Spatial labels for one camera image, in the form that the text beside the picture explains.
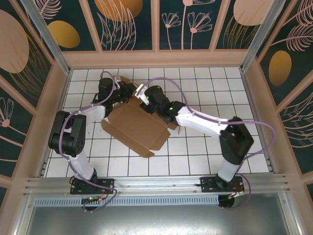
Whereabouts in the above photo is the orange wire connector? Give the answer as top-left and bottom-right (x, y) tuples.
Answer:
(228, 190), (246, 199)
(82, 195), (106, 204)

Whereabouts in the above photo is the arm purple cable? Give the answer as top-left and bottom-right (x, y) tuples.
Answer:
(58, 70), (120, 212)
(139, 77), (277, 212)

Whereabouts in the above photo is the grey metal sheet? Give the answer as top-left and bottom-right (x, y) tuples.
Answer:
(24, 193), (295, 235)

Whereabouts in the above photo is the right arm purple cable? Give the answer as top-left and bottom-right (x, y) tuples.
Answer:
(139, 77), (277, 212)

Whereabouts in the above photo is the grey slotted cable duct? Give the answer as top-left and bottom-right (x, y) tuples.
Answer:
(34, 197), (220, 207)

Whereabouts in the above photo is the brown cardboard paper box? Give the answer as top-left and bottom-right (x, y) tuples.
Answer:
(101, 75), (180, 159)

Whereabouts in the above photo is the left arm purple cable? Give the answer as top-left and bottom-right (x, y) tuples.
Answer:
(58, 70), (120, 212)

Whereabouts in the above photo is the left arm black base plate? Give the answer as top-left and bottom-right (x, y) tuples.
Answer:
(70, 178), (115, 195)

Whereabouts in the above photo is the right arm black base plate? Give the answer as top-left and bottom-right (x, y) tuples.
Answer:
(200, 176), (245, 194)

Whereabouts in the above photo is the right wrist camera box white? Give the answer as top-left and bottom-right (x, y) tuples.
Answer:
(134, 84), (151, 106)

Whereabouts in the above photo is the aluminium frame rail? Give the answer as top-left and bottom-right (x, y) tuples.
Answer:
(23, 173), (291, 199)

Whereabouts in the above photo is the aluminium corner post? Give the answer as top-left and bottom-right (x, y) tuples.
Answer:
(239, 0), (292, 72)
(21, 0), (72, 75)

